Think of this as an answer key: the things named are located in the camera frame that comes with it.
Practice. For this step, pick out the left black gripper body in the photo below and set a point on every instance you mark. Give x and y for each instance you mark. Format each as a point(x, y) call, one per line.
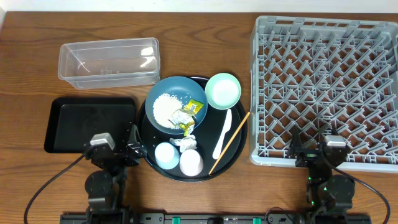
point(130, 149)

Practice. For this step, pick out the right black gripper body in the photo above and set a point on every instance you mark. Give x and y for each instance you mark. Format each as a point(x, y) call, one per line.
point(307, 156)

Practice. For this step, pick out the white rice pile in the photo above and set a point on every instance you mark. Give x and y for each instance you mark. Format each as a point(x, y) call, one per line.
point(163, 109)

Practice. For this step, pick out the silver foil wrapper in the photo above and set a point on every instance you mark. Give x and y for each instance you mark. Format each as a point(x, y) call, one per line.
point(179, 117)

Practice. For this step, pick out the yellow snack wrapper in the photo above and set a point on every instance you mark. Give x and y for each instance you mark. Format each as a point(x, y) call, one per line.
point(194, 106)

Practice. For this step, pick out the blue plate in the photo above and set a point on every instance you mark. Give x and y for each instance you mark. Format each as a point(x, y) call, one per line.
point(183, 89)

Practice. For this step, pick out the mint green bowl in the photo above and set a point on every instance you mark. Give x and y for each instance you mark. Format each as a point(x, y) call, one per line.
point(223, 91)

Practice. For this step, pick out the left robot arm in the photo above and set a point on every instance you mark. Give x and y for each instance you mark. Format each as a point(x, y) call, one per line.
point(105, 188)

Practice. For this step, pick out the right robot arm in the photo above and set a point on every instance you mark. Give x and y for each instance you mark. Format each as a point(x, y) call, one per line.
point(330, 195)

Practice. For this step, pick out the grey dishwasher rack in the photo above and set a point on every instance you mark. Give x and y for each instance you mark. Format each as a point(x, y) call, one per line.
point(323, 75)

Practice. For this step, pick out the light blue cup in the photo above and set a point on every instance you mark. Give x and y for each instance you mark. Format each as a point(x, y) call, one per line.
point(166, 156)

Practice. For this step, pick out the black rectangular tray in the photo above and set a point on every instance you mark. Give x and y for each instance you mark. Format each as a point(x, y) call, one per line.
point(73, 121)

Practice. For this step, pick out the wooden chopstick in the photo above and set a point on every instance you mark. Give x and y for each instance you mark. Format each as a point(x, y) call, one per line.
point(230, 141)

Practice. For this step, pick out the pink cup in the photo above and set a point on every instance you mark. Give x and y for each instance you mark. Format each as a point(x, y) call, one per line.
point(191, 163)

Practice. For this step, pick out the black round tray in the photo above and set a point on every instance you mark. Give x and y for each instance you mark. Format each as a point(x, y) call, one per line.
point(207, 135)

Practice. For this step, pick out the clear plastic bin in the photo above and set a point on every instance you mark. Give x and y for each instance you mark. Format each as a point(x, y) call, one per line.
point(110, 63)

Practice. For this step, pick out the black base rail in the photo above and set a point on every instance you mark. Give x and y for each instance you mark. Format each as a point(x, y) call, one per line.
point(159, 218)

